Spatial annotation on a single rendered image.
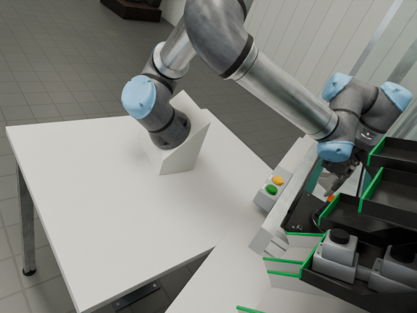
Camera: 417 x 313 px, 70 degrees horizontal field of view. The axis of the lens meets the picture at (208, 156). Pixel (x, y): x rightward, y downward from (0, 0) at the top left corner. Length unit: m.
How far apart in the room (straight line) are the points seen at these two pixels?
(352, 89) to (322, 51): 3.37
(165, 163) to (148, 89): 0.28
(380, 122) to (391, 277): 0.43
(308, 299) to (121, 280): 0.43
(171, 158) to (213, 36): 0.57
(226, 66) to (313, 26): 3.73
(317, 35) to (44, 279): 3.76
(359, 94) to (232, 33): 0.37
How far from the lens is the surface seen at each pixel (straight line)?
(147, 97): 0.89
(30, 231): 1.54
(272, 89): 0.62
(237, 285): 0.89
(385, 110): 0.84
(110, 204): 0.95
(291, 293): 0.73
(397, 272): 0.53
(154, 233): 0.90
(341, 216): 0.70
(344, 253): 0.52
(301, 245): 0.85
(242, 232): 1.01
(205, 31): 0.57
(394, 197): 0.50
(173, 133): 0.99
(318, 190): 1.29
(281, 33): 4.53
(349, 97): 0.79
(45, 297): 1.76
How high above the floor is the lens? 1.57
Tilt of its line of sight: 35 degrees down
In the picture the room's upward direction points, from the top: 22 degrees clockwise
